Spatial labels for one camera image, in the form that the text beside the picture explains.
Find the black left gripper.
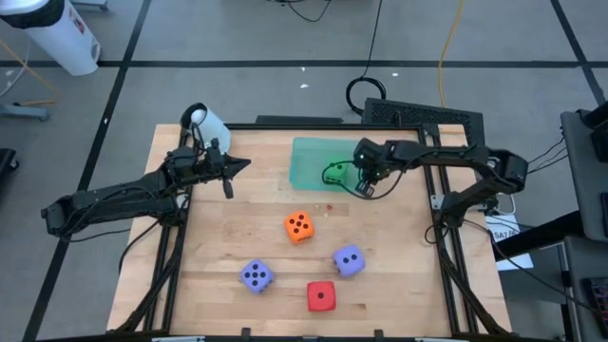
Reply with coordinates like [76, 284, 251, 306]
[193, 155, 252, 200]

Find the white cylindrical trash bin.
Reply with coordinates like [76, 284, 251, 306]
[0, 0, 102, 77]

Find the white cylindrical device on stand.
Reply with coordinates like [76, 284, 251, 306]
[180, 103, 233, 157]

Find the yellow cable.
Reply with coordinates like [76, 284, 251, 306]
[436, 0, 466, 109]

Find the black metal table frame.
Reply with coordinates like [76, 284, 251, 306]
[106, 122, 514, 342]

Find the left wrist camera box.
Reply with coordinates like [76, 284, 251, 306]
[204, 137, 224, 165]

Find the large red foam die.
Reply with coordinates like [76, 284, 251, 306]
[306, 280, 337, 314]

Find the black coiled cable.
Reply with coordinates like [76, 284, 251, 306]
[345, 0, 388, 118]

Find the teal translucent plastic bin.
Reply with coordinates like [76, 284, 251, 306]
[288, 136, 376, 194]

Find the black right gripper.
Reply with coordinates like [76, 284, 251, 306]
[355, 161, 393, 199]

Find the large purple foam die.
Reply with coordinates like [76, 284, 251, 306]
[332, 244, 367, 278]
[239, 258, 276, 295]

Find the large green foam die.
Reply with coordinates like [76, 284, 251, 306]
[326, 161, 351, 184]

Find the grey stand foot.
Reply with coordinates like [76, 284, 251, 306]
[0, 102, 52, 123]

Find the large orange foam die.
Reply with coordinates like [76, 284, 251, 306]
[283, 210, 316, 245]

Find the white paper sheet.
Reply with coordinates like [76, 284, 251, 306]
[484, 213, 536, 273]

